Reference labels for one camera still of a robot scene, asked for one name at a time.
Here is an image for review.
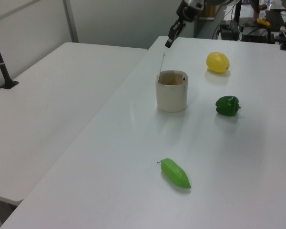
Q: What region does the black Franka gripper body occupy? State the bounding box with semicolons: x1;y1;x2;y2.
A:
176;0;206;23

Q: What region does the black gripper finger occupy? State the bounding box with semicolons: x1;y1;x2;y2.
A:
164;22;181;48
174;21;187;40

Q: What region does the beige bin lid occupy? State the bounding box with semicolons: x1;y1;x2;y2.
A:
158;51;167;81

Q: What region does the wooden cabinet panel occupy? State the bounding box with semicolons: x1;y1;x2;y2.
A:
197;3;216;19

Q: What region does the dark green equipment box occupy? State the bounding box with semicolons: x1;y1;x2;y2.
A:
219;20;241;41

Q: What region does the yellow striped toy melon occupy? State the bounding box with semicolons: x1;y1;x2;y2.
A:
206;52;230;73

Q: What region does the black equipment block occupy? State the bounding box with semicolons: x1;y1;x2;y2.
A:
240;23;277;44

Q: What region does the yellow handheld tool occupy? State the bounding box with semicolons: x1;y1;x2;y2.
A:
257;17;271;27

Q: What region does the dark green toy bell pepper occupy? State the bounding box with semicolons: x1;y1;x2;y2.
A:
215;95;242;117

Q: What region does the light green toy chili pepper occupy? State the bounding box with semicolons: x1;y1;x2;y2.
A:
156;157;192;189

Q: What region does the white side table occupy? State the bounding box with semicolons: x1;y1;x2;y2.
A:
0;42;148;207

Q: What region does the grey partition frame post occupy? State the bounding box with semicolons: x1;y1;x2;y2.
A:
63;0;79;43

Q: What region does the black camera stand pole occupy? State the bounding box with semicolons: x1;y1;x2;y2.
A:
0;23;19;90

